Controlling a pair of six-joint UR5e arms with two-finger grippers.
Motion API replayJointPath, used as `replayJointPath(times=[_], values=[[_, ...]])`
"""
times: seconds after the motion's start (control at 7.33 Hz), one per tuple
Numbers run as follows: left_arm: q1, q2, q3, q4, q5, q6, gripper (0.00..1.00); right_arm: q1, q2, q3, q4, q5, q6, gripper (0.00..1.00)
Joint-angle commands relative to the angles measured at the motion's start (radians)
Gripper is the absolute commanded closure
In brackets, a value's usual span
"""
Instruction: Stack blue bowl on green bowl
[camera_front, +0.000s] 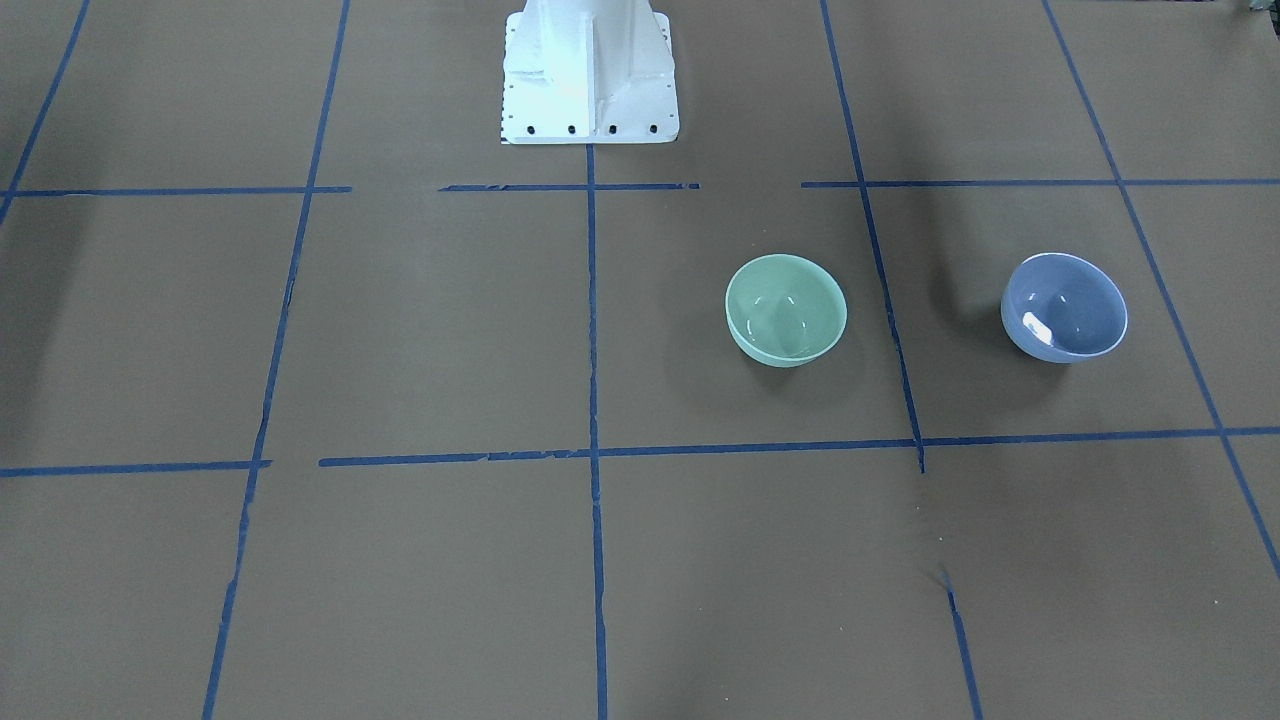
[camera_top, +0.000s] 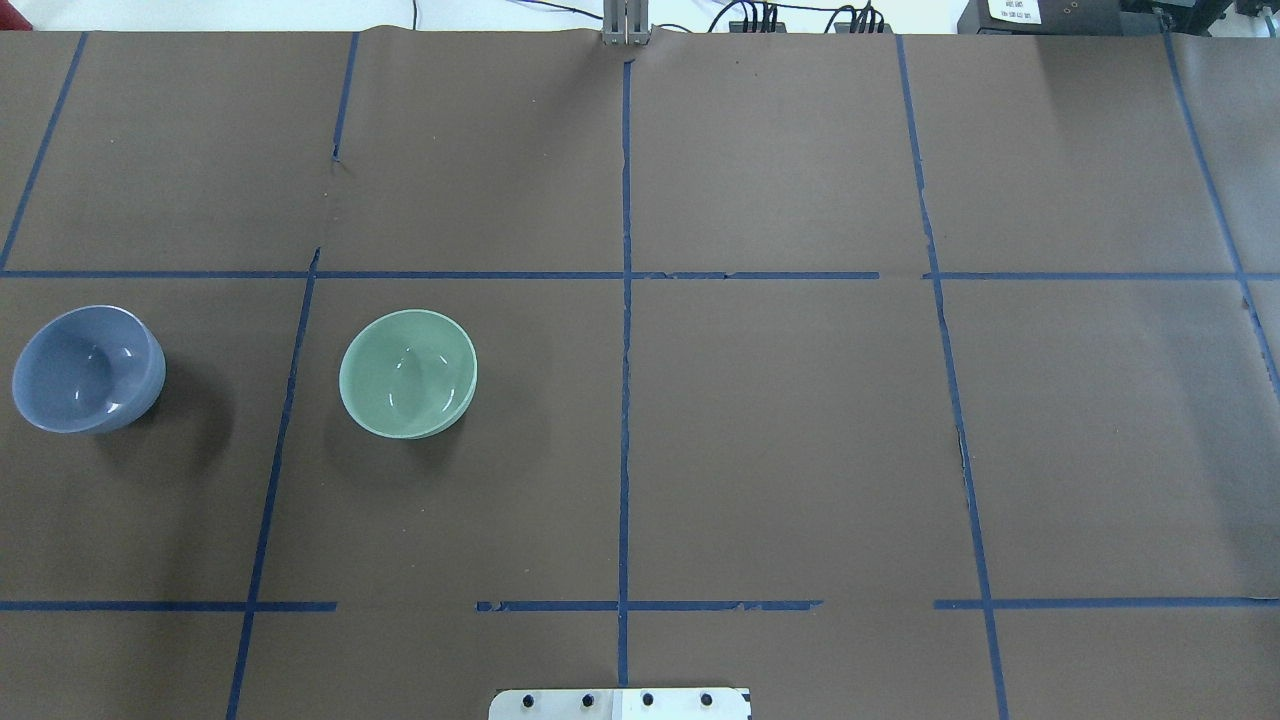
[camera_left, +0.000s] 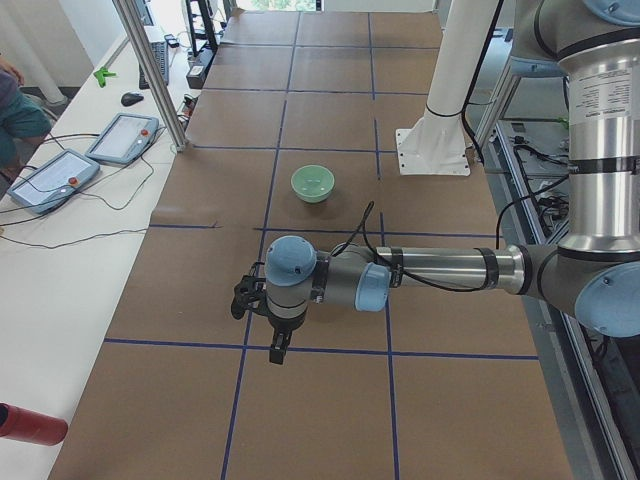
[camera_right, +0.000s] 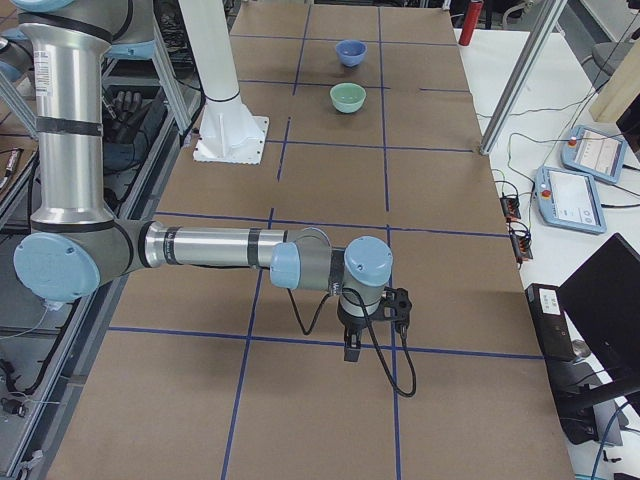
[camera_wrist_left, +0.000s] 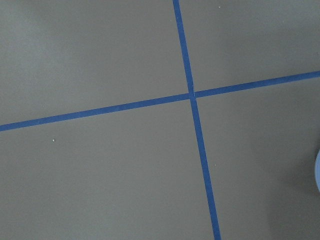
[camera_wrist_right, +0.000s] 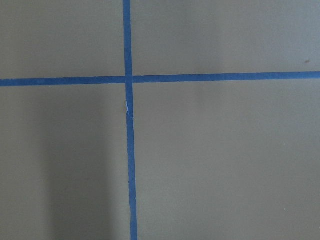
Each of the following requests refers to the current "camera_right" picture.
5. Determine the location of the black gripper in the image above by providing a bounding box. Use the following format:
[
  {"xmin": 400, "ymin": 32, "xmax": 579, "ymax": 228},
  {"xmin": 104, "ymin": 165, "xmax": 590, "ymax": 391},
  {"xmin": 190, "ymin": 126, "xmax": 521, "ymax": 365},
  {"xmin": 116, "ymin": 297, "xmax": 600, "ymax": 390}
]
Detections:
[{"xmin": 337, "ymin": 300, "xmax": 367, "ymax": 362}]

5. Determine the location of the blue bowl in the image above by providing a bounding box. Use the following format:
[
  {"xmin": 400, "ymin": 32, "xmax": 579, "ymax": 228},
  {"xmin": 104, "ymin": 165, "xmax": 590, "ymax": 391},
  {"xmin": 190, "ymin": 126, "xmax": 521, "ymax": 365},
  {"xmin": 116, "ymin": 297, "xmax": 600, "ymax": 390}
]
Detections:
[{"xmin": 335, "ymin": 39, "xmax": 368, "ymax": 68}]

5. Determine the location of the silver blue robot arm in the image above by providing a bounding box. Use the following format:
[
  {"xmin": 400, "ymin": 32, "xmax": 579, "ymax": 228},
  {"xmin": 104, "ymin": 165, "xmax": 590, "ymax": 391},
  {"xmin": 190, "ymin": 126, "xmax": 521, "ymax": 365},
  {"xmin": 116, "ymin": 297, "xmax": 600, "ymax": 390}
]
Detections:
[{"xmin": 13, "ymin": 1, "xmax": 406, "ymax": 362}]

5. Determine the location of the green bowl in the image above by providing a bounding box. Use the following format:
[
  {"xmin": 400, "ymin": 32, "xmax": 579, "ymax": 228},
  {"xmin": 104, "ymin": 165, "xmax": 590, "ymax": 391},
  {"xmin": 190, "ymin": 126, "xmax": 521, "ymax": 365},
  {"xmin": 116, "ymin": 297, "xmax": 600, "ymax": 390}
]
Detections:
[{"xmin": 329, "ymin": 83, "xmax": 367, "ymax": 114}]

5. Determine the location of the brown cardboard mat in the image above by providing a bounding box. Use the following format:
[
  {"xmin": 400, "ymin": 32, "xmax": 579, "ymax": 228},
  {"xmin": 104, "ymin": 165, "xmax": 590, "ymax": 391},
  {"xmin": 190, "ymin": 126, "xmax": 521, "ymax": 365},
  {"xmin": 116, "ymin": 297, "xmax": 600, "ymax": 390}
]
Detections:
[{"xmin": 48, "ymin": 2, "xmax": 573, "ymax": 479}]

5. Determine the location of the black computer box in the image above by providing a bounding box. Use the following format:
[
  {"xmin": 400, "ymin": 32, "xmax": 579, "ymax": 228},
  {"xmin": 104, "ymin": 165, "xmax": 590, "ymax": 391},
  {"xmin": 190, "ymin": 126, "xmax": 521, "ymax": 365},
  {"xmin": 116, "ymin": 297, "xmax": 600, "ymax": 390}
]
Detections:
[{"xmin": 525, "ymin": 283, "xmax": 574, "ymax": 362}]

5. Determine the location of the lower orange circuit board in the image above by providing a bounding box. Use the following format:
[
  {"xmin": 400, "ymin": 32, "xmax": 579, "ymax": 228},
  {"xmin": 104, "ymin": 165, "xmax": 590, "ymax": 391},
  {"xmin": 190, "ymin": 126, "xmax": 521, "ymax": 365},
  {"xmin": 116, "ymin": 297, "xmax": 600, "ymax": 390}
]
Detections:
[{"xmin": 509, "ymin": 229, "xmax": 533, "ymax": 264}]

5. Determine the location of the orange circuit board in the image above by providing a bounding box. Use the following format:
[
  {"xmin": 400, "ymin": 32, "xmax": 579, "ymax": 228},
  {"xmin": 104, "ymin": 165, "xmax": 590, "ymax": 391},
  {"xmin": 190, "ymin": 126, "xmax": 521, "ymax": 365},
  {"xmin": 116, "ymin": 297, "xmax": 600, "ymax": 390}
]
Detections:
[
  {"xmin": 500, "ymin": 194, "xmax": 521, "ymax": 220},
  {"xmin": 509, "ymin": 229, "xmax": 533, "ymax": 264}
]

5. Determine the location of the upper orange circuit board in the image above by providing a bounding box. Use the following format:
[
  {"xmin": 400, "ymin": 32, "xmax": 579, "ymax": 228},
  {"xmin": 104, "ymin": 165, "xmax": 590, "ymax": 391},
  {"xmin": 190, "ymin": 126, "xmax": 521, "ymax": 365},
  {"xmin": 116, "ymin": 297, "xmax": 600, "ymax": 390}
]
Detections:
[{"xmin": 500, "ymin": 194, "xmax": 521, "ymax": 220}]

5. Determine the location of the black monitor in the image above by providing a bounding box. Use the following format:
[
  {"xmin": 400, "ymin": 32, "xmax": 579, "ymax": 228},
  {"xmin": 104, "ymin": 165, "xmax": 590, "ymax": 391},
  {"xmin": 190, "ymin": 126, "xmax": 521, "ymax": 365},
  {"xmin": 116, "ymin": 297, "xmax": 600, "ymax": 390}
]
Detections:
[{"xmin": 559, "ymin": 233, "xmax": 639, "ymax": 373}]

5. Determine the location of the near teach pendant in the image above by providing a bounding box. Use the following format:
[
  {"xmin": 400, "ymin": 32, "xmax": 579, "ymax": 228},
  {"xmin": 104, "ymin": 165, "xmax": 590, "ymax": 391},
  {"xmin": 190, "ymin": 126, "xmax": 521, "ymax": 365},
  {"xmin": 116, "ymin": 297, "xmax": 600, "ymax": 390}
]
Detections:
[{"xmin": 534, "ymin": 166, "xmax": 607, "ymax": 235}]

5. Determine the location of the teach pendant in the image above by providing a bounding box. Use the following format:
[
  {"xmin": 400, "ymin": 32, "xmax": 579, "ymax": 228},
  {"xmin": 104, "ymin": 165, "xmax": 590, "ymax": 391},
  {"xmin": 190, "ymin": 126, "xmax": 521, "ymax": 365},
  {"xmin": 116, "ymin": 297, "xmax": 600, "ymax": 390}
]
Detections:
[
  {"xmin": 534, "ymin": 166, "xmax": 607, "ymax": 235},
  {"xmin": 561, "ymin": 125, "xmax": 628, "ymax": 185}
]

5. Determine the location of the far teach pendant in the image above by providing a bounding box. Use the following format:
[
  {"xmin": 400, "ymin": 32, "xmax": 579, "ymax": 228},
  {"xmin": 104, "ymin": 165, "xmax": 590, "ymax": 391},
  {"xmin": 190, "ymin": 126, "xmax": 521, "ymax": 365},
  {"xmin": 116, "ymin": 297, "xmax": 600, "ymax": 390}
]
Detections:
[{"xmin": 561, "ymin": 125, "xmax": 628, "ymax": 185}]

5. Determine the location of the red cylinder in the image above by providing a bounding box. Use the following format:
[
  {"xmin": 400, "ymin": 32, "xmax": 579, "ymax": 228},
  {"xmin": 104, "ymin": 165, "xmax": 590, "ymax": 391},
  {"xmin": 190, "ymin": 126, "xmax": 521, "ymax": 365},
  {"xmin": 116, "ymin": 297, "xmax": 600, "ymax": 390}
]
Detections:
[{"xmin": 458, "ymin": 0, "xmax": 484, "ymax": 46}]

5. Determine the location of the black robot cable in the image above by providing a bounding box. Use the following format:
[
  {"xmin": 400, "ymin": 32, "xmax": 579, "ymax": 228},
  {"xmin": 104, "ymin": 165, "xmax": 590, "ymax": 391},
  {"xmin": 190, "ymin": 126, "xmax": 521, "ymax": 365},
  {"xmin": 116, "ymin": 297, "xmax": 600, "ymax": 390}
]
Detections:
[{"xmin": 287, "ymin": 288, "xmax": 418, "ymax": 399}]

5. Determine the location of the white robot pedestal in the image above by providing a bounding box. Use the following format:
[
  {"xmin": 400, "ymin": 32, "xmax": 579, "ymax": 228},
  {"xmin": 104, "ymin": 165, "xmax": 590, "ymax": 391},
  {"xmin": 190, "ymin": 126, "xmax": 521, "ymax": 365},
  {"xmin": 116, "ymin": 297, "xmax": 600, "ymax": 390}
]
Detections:
[{"xmin": 179, "ymin": 0, "xmax": 269, "ymax": 165}]

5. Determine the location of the aluminium frame post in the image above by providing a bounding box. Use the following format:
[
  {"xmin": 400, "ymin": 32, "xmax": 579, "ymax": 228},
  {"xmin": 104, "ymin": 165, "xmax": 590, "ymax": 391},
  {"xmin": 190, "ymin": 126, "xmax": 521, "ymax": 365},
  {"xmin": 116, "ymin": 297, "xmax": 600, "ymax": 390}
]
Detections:
[{"xmin": 479, "ymin": 0, "xmax": 568, "ymax": 155}]

